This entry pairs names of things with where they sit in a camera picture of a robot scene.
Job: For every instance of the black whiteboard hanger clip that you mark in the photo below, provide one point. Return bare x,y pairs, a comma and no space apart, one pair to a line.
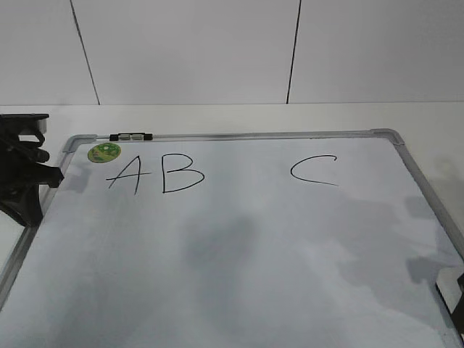
131,137

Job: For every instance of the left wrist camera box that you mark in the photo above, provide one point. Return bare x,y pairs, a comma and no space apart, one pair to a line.
24,123

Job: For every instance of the round green magnet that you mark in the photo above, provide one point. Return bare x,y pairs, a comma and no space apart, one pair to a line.
104,153

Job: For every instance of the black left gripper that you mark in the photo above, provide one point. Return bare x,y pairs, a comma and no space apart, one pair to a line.
18,152

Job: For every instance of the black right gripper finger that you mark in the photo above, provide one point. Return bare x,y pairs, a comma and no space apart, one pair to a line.
460,282

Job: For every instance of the white whiteboard with grey frame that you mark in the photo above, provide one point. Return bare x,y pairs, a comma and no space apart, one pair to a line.
279,240

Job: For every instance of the white whiteboard eraser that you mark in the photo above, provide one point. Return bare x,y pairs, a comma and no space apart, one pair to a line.
447,286

